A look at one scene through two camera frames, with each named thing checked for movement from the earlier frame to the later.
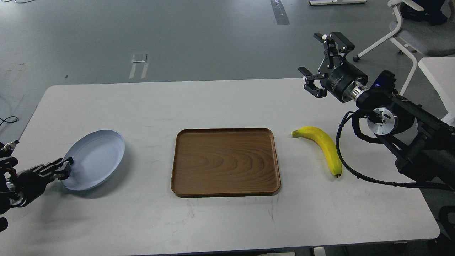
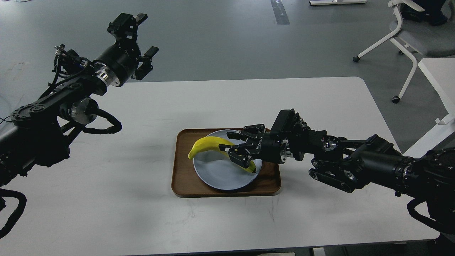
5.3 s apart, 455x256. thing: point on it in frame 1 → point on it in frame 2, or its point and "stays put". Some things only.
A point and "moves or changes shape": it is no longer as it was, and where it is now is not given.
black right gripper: [344, 81] → [268, 149]
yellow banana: [326, 145] moves or changes shape
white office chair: [437, 40] stays put
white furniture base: [332, 2] stays put
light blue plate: [97, 157] → [216, 169]
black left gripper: [31, 185] → [122, 57]
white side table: [440, 72] stays put
